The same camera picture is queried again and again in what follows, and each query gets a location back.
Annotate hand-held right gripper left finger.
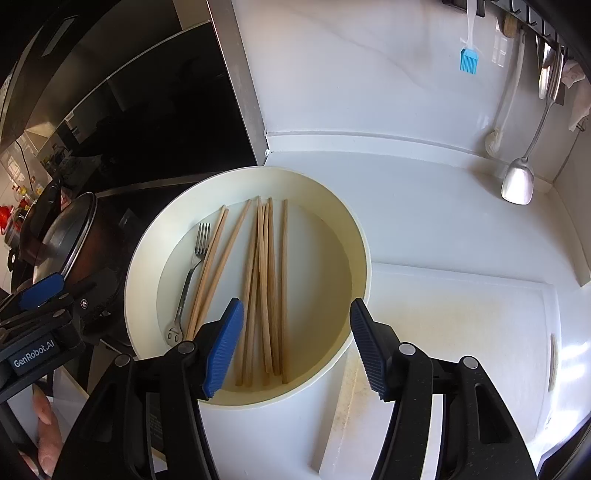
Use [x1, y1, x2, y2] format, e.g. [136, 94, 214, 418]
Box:
[54, 298, 245, 480]

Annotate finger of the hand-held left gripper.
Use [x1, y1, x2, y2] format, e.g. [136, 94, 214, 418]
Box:
[0, 272, 65, 319]
[0, 281, 100, 340]

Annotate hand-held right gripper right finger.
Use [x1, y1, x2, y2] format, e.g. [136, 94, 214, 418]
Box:
[349, 298, 539, 480]

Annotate bunch of wooden chopsticks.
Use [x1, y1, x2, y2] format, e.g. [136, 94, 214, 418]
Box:
[184, 196, 291, 388]

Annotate metal fork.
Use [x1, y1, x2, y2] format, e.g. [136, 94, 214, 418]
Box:
[165, 223, 211, 347]

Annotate white round bowl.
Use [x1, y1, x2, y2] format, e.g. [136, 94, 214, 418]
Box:
[124, 166, 371, 408]

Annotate person's left hand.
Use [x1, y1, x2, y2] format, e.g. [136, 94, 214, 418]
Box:
[18, 387, 65, 480]

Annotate dark lidded cooking pot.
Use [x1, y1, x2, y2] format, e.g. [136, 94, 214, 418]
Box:
[18, 185, 137, 361]

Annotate white plastic cutting board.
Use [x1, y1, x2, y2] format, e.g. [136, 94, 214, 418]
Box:
[309, 263, 561, 480]

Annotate metal spatula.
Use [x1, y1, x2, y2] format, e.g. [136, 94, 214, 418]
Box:
[501, 44, 565, 205]

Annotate black range hood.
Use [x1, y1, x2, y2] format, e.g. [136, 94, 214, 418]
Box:
[0, 0, 185, 148]

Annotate white bottle brush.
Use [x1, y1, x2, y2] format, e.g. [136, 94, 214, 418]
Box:
[485, 32, 527, 155]

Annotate blue silicone basting brush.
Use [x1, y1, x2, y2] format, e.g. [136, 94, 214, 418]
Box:
[459, 0, 478, 73]

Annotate metal spoon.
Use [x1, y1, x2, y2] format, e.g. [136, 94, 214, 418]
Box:
[538, 46, 557, 100]

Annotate white hanging cloth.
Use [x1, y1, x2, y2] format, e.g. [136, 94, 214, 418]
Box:
[560, 59, 591, 134]

